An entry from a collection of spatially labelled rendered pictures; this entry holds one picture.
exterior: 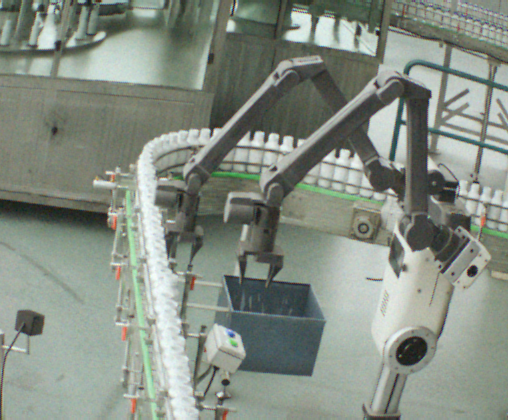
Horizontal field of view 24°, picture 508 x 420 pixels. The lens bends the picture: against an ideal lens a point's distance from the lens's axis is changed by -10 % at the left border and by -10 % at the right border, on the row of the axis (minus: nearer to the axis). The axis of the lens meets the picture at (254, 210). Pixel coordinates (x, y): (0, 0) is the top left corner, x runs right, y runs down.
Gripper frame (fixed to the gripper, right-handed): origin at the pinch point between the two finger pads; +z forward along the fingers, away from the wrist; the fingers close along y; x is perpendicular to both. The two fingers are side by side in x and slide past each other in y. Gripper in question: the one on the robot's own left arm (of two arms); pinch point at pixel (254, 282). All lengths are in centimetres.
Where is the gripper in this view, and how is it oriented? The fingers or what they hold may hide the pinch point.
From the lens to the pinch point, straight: 310.9
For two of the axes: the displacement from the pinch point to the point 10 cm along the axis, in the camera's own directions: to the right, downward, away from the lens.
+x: -1.3, -3.3, 9.3
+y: 9.8, 1.3, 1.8
